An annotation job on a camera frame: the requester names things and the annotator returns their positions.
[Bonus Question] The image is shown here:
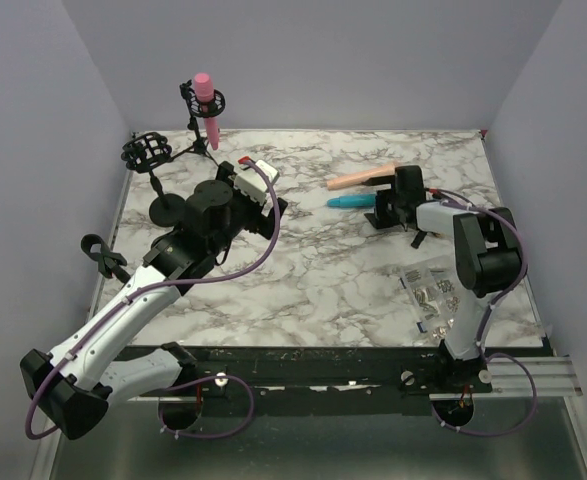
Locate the blue microphone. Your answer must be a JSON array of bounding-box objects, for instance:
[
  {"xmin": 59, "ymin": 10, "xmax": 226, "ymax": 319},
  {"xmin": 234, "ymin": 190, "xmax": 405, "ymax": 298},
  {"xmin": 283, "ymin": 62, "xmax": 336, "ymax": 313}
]
[{"xmin": 326, "ymin": 194, "xmax": 376, "ymax": 209}]

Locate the beige microphone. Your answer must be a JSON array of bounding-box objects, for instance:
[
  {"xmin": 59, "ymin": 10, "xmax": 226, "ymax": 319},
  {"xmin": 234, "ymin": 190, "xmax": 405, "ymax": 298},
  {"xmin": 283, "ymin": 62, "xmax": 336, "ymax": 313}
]
[{"xmin": 326, "ymin": 163, "xmax": 398, "ymax": 191}]

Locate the black shock-mount mic stand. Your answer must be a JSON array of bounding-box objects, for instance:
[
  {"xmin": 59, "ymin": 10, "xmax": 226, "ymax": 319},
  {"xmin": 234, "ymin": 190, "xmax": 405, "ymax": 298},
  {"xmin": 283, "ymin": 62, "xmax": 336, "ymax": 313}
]
[{"xmin": 121, "ymin": 132, "xmax": 185, "ymax": 228}]

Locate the black clip mic stand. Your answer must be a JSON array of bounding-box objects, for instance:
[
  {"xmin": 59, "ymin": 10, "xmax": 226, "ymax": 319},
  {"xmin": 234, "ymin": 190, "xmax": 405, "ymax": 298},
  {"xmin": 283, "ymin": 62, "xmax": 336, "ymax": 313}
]
[{"xmin": 80, "ymin": 234, "xmax": 131, "ymax": 284}]

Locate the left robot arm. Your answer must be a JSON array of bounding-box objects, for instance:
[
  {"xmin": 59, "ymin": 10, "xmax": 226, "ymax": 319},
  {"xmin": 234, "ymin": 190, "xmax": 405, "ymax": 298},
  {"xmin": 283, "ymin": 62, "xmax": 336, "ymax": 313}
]
[{"xmin": 20, "ymin": 157, "xmax": 287, "ymax": 440}]

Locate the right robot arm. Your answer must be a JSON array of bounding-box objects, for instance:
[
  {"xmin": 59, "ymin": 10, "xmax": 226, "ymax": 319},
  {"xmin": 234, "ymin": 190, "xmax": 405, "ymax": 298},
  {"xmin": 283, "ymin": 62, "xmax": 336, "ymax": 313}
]
[{"xmin": 364, "ymin": 165, "xmax": 528, "ymax": 392}]

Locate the black tripod mic stand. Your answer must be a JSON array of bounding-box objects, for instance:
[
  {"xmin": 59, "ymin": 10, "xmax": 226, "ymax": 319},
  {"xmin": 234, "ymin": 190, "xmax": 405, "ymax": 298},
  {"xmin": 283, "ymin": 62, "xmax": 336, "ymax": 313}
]
[{"xmin": 174, "ymin": 79, "xmax": 226, "ymax": 166}]

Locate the pink microphone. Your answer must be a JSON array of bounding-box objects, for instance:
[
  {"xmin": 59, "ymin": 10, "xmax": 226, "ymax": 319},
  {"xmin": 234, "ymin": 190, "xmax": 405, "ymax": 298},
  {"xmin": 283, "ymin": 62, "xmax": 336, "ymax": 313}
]
[{"xmin": 193, "ymin": 72, "xmax": 219, "ymax": 150}]

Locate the clear plastic parts box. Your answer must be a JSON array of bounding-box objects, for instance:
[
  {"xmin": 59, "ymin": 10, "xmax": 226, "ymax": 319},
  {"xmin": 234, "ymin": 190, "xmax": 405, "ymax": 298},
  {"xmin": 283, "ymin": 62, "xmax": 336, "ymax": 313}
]
[{"xmin": 400, "ymin": 256, "xmax": 462, "ymax": 343}]

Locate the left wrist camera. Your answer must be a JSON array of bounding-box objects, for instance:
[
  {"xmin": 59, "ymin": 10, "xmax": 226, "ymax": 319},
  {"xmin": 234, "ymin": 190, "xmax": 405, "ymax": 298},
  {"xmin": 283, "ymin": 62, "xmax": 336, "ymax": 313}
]
[{"xmin": 233, "ymin": 160, "xmax": 280, "ymax": 206}]

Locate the orange handled tool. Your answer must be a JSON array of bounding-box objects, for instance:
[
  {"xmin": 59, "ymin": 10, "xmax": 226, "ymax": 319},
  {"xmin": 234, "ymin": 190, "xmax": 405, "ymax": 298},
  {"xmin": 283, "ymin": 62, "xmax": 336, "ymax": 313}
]
[{"xmin": 410, "ymin": 230, "xmax": 443, "ymax": 249}]

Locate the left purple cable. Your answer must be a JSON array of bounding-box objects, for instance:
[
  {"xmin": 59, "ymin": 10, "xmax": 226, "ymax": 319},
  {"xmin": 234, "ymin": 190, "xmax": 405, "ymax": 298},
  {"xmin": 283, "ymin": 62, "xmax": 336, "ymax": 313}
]
[{"xmin": 25, "ymin": 159, "xmax": 282, "ymax": 441}]

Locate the purple cable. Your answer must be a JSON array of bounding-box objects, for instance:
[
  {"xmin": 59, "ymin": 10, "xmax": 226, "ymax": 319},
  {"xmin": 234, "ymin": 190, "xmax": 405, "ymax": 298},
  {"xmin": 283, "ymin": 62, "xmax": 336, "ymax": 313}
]
[
  {"xmin": 425, "ymin": 188, "xmax": 539, "ymax": 440},
  {"xmin": 25, "ymin": 159, "xmax": 282, "ymax": 441}
]

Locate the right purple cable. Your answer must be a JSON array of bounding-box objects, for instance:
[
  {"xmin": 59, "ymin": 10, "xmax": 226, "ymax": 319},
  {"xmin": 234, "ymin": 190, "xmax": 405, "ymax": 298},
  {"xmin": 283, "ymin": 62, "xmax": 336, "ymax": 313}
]
[{"xmin": 425, "ymin": 188, "xmax": 539, "ymax": 440}]

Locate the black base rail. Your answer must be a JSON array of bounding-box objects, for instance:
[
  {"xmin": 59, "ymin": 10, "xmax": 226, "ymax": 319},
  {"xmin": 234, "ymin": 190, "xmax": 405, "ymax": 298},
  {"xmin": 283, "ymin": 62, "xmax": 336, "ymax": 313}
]
[{"xmin": 112, "ymin": 344, "xmax": 579, "ymax": 416}]

